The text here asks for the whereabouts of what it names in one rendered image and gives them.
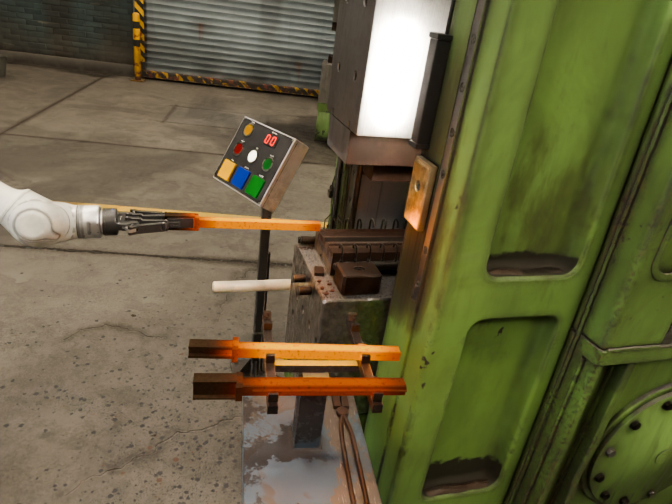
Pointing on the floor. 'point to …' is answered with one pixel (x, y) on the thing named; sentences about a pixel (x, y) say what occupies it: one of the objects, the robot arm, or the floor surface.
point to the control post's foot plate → (246, 368)
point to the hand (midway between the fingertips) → (180, 221)
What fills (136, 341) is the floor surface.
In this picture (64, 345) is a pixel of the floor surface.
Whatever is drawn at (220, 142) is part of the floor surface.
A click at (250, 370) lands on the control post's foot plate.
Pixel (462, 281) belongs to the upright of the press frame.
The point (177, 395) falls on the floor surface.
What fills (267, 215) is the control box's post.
